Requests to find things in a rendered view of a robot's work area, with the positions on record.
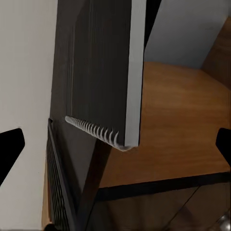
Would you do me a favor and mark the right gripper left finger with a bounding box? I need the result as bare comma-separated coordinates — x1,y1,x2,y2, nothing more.
0,128,25,186

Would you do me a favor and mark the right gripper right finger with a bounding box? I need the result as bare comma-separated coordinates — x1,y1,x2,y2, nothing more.
216,128,231,167

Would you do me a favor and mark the keyboard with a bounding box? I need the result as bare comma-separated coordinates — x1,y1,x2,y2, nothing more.
47,118,80,231

